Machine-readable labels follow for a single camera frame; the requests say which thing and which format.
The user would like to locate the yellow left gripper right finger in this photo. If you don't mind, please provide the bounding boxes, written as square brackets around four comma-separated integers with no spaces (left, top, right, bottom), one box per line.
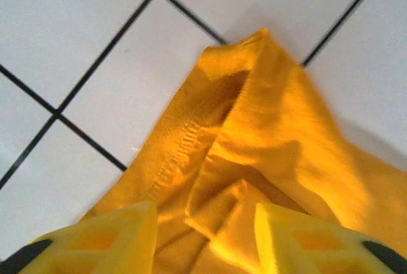
[254,202,407,274]

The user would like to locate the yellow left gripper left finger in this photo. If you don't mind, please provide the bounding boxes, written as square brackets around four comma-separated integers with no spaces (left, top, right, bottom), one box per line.
[0,200,159,274]

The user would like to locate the orange t-shirt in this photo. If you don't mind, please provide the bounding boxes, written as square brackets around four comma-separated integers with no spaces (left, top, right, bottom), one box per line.
[81,27,407,274]

